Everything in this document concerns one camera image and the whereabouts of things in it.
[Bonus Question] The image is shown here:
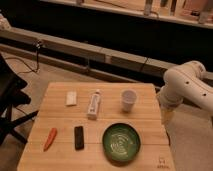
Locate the white sponge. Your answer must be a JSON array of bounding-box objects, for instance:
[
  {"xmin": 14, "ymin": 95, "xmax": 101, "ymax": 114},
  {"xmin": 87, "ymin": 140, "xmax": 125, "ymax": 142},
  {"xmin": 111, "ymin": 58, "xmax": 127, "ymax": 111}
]
[{"xmin": 66, "ymin": 91, "xmax": 77, "ymax": 106}]

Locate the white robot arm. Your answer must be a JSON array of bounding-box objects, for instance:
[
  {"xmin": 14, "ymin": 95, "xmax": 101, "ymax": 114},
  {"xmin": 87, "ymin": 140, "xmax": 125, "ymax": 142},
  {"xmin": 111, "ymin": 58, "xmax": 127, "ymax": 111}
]
[{"xmin": 157, "ymin": 61, "xmax": 213, "ymax": 125}]

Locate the green ceramic bowl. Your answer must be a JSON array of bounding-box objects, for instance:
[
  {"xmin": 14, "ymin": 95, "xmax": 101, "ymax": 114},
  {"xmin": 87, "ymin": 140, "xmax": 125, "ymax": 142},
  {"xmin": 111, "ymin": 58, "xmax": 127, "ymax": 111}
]
[{"xmin": 102, "ymin": 123, "xmax": 141, "ymax": 163}]

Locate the white paper cup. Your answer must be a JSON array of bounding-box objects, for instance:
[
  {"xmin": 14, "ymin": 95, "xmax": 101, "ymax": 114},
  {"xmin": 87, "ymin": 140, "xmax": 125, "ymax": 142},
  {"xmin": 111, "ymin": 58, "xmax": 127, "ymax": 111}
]
[{"xmin": 121, "ymin": 89, "xmax": 137, "ymax": 112}]

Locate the white toothpaste tube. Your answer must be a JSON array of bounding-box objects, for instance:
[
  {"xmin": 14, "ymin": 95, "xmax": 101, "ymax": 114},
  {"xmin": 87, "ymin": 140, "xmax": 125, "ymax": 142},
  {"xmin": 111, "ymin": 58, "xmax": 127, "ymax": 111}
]
[{"xmin": 87, "ymin": 89, "xmax": 101, "ymax": 120}]

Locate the black rectangular remote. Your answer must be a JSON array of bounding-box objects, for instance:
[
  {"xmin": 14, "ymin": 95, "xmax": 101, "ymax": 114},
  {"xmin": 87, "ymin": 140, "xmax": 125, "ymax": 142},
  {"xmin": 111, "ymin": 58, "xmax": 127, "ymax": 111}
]
[{"xmin": 74, "ymin": 126, "xmax": 84, "ymax": 150}]

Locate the orange carrot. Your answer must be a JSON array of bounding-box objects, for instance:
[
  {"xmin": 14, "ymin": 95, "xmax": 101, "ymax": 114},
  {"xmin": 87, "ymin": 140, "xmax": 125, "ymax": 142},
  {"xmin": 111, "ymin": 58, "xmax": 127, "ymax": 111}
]
[{"xmin": 43, "ymin": 128, "xmax": 57, "ymax": 151}]

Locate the black office chair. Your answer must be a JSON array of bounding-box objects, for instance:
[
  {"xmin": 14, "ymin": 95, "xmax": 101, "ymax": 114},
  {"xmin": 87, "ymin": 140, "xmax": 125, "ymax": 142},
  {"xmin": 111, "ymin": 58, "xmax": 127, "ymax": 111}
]
[{"xmin": 0, "ymin": 53, "xmax": 38, "ymax": 145}]

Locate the black cable on floor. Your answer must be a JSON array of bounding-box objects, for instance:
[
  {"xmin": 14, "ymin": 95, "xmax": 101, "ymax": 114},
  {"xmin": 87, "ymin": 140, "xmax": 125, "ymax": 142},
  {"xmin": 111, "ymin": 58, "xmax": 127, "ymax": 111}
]
[{"xmin": 4, "ymin": 40, "xmax": 44, "ymax": 75}]

